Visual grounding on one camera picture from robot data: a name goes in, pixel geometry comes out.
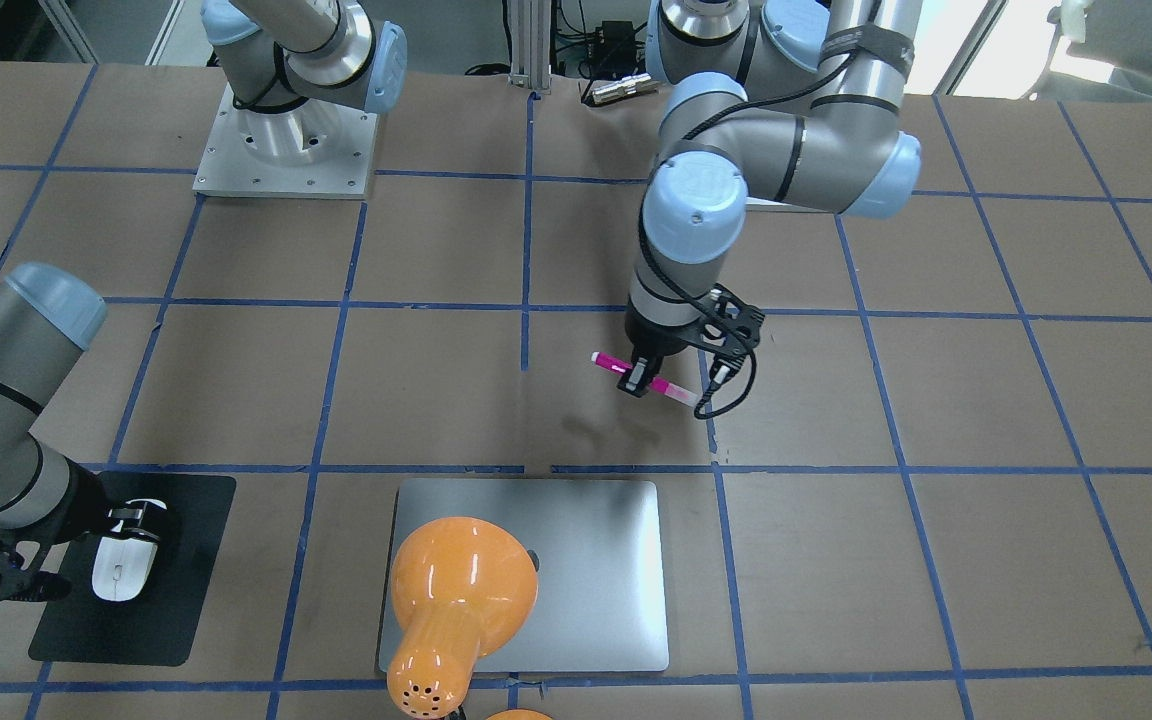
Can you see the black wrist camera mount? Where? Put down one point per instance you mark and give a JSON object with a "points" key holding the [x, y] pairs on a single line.
{"points": [[23, 552], [735, 327]]}

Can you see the black mousepad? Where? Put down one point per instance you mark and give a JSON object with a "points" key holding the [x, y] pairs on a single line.
{"points": [[158, 627]]}

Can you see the pink pen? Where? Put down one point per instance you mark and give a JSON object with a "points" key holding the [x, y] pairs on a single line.
{"points": [[612, 364]]}

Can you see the black gripper with pen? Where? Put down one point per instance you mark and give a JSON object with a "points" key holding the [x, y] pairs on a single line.
{"points": [[658, 341]]}

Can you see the black gripper over mouse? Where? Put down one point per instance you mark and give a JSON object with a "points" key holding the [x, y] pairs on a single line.
{"points": [[88, 503]]}

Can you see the silver laptop notebook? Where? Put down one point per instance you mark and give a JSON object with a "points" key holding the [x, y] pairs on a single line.
{"points": [[602, 597]]}

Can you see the white computer mouse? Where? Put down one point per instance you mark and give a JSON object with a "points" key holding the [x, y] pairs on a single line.
{"points": [[121, 567]]}

